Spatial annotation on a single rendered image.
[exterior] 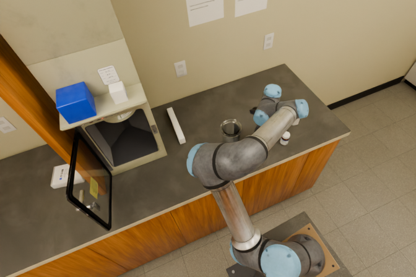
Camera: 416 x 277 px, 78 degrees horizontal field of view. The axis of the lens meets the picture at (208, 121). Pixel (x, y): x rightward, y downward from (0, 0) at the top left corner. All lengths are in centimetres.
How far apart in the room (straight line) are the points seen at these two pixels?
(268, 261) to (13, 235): 122
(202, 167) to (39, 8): 65
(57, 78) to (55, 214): 79
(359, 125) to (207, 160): 245
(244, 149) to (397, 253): 197
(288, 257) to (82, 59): 95
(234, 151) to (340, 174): 198
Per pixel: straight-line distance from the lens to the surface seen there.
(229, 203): 90
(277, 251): 98
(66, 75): 103
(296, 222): 135
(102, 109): 103
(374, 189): 271
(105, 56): 99
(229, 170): 75
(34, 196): 170
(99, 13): 92
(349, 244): 244
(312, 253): 111
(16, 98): 99
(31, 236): 161
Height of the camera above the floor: 219
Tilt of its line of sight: 51 degrees down
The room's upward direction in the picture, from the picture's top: 6 degrees counter-clockwise
